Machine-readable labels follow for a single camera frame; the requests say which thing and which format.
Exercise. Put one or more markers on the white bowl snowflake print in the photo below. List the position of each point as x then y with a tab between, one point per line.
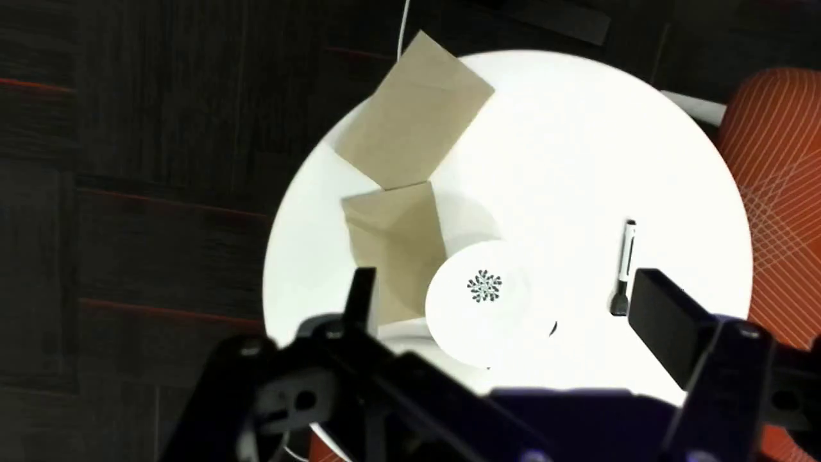
489	299

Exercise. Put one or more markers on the white marker black cap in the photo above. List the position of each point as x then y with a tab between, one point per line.
626	257

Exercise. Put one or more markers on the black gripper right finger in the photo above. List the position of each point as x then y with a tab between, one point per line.
671	322

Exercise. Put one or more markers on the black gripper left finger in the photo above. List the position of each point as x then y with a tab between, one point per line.
360	299

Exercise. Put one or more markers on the large brown cardboard piece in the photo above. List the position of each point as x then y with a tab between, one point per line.
413	112

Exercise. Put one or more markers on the orange striped armchair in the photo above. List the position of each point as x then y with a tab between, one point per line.
784	189

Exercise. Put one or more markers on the small brown cardboard piece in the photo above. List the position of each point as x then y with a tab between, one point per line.
399	246

